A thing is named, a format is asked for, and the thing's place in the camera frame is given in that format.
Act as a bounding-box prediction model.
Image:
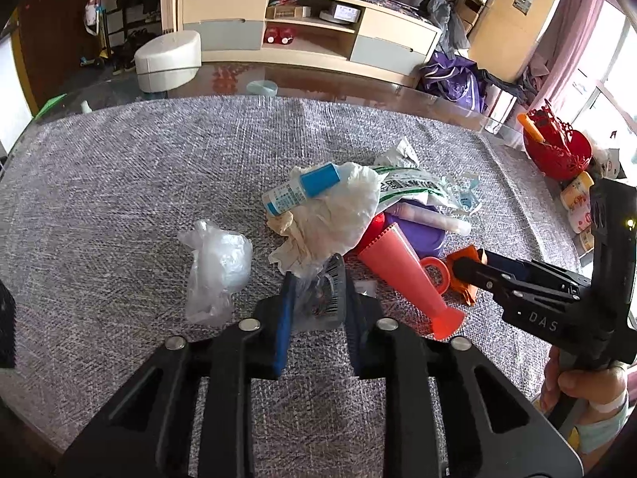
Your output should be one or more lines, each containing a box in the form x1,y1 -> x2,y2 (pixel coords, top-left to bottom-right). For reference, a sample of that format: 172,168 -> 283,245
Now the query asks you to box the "clear plastic bag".
178,219 -> 254,327

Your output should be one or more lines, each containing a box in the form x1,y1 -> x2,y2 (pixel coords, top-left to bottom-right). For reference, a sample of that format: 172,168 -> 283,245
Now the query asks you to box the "person's right hand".
541,347 -> 630,413

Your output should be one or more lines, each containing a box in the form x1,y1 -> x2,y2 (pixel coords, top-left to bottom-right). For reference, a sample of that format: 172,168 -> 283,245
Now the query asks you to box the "person's right forearm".
567,394 -> 631,457

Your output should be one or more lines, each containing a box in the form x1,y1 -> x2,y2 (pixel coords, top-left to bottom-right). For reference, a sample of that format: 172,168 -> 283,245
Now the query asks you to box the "white round stool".
134,30 -> 203,93

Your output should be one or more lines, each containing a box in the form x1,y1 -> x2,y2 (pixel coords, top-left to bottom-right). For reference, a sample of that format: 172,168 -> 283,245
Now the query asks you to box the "white tissue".
267,161 -> 385,278

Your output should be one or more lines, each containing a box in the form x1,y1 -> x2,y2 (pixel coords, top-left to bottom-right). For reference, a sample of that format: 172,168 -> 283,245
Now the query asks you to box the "orange wrapper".
445,245 -> 487,308

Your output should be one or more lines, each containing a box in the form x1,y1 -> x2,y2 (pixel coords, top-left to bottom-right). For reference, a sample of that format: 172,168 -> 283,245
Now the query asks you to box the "yellow capped bottle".
560,171 -> 596,213
567,206 -> 594,236

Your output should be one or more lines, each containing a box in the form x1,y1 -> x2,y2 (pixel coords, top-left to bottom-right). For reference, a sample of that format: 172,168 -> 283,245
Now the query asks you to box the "orange stick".
516,113 -> 546,143

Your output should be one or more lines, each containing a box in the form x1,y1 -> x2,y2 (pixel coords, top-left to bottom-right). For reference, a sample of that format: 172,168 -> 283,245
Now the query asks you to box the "blue capped white bottle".
262,163 -> 342,218

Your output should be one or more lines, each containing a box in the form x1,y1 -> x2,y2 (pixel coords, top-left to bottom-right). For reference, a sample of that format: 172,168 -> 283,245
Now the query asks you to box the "coral plastic cone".
357,223 -> 467,342

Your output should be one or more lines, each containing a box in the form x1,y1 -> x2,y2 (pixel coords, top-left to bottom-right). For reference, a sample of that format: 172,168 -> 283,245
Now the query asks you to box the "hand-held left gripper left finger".
57,275 -> 299,478

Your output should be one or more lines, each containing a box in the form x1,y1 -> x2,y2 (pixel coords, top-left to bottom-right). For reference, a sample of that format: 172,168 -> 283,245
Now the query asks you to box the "pale pink paper tube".
395,199 -> 473,236

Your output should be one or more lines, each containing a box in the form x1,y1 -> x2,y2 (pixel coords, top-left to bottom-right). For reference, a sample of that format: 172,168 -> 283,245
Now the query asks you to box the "purple bag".
419,52 -> 487,113

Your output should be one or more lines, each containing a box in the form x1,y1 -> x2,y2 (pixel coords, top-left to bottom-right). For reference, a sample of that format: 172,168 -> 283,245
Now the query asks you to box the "blue white torn wrapper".
444,171 -> 483,218

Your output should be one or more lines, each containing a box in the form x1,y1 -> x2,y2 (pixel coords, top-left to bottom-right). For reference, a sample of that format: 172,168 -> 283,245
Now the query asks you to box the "red lattice basket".
522,100 -> 594,181

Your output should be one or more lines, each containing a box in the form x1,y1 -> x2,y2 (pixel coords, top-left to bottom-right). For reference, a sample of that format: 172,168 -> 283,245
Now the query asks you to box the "purple plastic lid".
382,204 -> 447,261

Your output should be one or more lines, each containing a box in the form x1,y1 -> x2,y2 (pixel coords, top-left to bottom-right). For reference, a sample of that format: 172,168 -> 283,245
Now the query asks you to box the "light wooden media cabinet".
176,0 -> 444,88

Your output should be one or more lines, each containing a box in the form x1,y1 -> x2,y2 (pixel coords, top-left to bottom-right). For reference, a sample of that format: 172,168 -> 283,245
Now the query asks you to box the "red bottles pack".
263,27 -> 297,46

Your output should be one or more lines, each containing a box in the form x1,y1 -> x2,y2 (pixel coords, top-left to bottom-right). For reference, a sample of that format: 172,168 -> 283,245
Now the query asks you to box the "green printed plastic wrapper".
371,136 -> 461,211

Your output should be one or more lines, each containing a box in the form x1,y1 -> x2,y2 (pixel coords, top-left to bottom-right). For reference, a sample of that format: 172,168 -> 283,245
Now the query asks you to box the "light wooden wardrobe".
470,0 -> 569,83

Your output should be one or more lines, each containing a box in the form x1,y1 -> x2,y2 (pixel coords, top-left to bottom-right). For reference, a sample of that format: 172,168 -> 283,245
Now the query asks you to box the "flat cardboard box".
266,5 -> 311,20

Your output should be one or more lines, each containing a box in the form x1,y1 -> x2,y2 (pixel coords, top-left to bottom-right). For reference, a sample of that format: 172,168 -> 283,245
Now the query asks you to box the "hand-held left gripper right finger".
343,275 -> 585,478

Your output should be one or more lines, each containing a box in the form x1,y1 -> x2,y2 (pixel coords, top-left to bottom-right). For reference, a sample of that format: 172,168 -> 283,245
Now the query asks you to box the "pink curtain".
526,0 -> 611,111

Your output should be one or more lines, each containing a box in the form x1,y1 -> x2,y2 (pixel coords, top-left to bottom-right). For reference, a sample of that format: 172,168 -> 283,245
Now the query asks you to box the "grey cloth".
419,0 -> 471,59

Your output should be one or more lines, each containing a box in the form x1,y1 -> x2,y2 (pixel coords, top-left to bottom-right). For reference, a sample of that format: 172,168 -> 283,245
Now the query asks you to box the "orange plastic ring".
420,256 -> 453,296

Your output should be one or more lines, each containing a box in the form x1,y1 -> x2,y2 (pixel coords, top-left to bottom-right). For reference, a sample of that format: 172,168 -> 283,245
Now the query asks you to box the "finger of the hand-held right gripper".
481,249 -> 592,290
449,256 -> 581,310

